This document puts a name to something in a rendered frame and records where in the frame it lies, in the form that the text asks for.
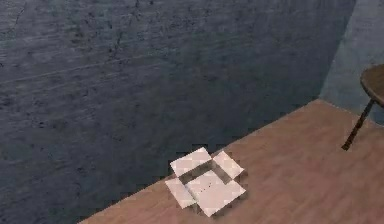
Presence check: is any open white cardboard box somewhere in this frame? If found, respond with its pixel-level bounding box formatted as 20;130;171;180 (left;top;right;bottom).
164;146;248;218

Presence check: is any round brown wooden table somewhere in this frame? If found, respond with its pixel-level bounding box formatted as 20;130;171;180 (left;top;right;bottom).
340;63;384;152

